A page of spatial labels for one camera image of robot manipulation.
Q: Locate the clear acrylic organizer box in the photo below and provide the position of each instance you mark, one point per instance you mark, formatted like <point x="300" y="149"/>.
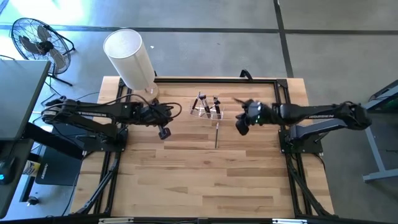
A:
<point x="210" y="101"/>

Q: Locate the black box with white lettering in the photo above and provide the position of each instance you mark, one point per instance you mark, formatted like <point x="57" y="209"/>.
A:
<point x="59" y="168"/>

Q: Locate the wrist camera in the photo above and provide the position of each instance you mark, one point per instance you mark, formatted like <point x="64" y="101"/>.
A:
<point x="242" y="128"/>
<point x="164" y="133"/>

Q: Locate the grey metal table frame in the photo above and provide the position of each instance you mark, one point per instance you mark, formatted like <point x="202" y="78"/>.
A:
<point x="373" y="149"/>

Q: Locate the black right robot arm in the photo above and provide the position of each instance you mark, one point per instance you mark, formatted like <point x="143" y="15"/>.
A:
<point x="320" y="113"/>

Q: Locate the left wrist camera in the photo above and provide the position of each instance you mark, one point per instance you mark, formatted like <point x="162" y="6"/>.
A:
<point x="164" y="133"/>

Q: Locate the black computer mouse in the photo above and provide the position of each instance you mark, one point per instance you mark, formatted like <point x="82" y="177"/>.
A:
<point x="7" y="169"/>

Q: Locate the black support beam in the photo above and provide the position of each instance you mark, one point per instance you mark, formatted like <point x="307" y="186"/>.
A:
<point x="53" y="140"/>

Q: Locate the white yellow paper pack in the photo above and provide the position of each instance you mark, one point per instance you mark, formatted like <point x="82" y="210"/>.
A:
<point x="31" y="168"/>

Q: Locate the black desk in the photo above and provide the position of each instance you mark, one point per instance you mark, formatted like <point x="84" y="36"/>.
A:
<point x="12" y="196"/>

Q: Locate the white shade wooden base lamp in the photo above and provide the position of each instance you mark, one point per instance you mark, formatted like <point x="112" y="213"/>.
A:
<point x="130" y="59"/>

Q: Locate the black floor fan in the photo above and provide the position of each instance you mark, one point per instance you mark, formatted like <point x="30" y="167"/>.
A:
<point x="43" y="46"/>

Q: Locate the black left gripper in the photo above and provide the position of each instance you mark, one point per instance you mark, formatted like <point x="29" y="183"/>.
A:
<point x="149" y="113"/>

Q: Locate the black round knob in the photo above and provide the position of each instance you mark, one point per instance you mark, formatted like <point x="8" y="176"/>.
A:
<point x="32" y="201"/>

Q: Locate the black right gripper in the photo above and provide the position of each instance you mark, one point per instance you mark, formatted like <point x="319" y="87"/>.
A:
<point x="259" y="112"/>

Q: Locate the fluffy head makeup brush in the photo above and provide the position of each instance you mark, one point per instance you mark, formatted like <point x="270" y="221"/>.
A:
<point x="196" y="102"/>

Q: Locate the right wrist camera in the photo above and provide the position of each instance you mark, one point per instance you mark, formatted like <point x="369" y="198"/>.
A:
<point x="242" y="128"/>

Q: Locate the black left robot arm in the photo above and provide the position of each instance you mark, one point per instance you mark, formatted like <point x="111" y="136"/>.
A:
<point x="93" y="113"/>

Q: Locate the dark grey desk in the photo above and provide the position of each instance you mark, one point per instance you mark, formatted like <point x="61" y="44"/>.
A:
<point x="21" y="93"/>

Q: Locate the black aluminium rig frame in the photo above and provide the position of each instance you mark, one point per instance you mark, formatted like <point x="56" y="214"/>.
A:
<point x="217" y="80"/>

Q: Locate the black curved bracket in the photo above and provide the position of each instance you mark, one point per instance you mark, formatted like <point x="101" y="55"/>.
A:
<point x="246" y="74"/>

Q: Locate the silver aluminium bar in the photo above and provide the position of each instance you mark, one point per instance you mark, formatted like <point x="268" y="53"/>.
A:
<point x="116" y="220"/>
<point x="289" y="221"/>

